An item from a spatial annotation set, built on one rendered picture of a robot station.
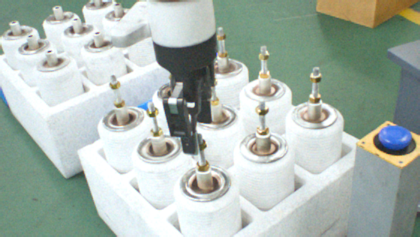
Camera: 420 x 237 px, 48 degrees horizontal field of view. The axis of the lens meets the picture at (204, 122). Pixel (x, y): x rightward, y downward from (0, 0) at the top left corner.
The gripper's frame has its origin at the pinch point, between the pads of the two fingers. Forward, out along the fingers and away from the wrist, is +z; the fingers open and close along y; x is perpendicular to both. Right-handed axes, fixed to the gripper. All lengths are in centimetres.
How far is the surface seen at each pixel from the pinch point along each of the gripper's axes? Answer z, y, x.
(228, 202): 10.8, -2.2, -3.8
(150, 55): 15, 47, 27
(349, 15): 33, 111, -19
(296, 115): 9.9, 18.3, -11.1
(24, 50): 10, 37, 55
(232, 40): 35, 95, 19
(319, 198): 18.9, 8.5, -15.8
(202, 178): 7.9, -0.9, 0.0
